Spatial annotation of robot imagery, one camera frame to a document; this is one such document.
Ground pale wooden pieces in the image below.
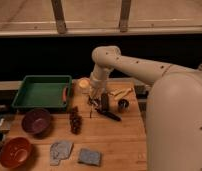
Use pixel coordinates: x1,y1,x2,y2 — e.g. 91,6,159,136
110,88,132,100

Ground blue grey sponge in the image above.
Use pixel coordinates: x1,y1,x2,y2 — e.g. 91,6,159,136
78,148,102,166

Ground red bowl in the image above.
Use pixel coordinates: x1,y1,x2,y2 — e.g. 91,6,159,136
0,137,32,169

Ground black handled utensil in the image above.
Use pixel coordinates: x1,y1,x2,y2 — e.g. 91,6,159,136
96,109,121,121

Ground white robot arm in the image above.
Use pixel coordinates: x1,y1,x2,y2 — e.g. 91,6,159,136
90,46,202,171

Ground left wooden post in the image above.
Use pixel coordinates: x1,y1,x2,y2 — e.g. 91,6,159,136
51,0,67,34

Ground brown pine cone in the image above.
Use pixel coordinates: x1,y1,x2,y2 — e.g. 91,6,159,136
69,106,82,134

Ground green plastic tray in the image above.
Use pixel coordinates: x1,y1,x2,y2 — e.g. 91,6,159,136
12,75,72,110

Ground right wooden post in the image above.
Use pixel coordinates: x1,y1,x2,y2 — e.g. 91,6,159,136
119,0,131,32

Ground grey folded cloth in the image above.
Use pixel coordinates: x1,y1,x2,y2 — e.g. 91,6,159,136
50,140,73,166

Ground small metal cup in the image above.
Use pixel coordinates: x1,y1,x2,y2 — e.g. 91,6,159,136
118,99,129,112

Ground purple bowl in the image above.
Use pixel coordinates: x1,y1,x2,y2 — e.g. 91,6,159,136
21,108,51,135

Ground wooden post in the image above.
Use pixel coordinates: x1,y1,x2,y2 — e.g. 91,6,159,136
119,0,131,32
51,0,67,34

